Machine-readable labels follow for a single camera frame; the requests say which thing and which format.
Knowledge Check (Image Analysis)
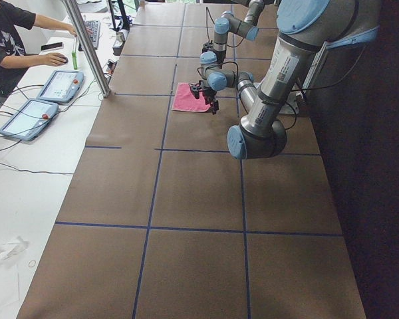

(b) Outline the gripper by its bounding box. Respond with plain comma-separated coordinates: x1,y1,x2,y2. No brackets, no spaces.
202,87,219,115

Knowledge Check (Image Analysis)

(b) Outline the pink and grey towel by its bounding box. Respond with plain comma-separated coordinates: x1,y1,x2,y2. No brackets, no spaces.
172,82,211,112

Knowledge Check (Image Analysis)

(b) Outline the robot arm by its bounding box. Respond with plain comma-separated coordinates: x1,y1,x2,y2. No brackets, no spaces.
190,1,382,160
212,0,265,64

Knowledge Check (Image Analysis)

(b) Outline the person hand on mouse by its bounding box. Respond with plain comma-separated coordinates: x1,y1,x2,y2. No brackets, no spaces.
42,53,66,66

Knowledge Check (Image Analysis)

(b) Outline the orange black connector box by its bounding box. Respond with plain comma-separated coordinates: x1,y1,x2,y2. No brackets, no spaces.
106,60,117,74

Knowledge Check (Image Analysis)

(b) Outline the metal cup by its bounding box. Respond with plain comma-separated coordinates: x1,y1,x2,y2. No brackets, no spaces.
116,31,125,43

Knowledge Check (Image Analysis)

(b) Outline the brown paper table cover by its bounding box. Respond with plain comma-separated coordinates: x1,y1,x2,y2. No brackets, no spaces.
18,3,365,318

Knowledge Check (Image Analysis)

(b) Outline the black keyboard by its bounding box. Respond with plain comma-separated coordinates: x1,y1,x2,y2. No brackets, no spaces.
84,20,101,50

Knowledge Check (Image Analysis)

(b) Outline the far teach pendant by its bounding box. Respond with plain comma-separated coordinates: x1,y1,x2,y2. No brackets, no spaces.
37,70,84,103

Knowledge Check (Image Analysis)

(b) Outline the teach pendant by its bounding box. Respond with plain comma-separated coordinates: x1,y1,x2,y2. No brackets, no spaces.
0,98,59,142
37,70,84,103

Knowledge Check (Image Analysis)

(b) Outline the smartphone on desk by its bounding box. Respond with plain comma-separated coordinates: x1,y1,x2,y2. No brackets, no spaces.
41,42,64,52

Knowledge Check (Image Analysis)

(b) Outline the near teach pendant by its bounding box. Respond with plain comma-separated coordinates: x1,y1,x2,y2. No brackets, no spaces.
0,98,59,142

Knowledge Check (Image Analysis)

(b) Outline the seated person black shirt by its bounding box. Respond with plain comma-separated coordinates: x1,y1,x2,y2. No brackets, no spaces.
0,1,76,99

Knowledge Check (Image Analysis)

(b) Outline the crumpled white tissue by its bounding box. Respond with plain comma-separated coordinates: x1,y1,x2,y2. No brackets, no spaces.
0,236,30,261

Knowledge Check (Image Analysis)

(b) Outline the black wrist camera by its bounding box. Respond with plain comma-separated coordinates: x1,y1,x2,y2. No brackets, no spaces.
189,80,203,100
202,41,213,53

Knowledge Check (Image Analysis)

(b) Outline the white column base plate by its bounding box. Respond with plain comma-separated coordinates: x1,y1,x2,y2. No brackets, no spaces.
269,81,299,115

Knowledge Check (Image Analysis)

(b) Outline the green handled tool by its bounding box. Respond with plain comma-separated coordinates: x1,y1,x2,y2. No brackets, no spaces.
71,37,78,70

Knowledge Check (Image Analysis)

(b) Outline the aluminium frame post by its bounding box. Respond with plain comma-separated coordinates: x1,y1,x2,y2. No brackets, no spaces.
63,0,111,98

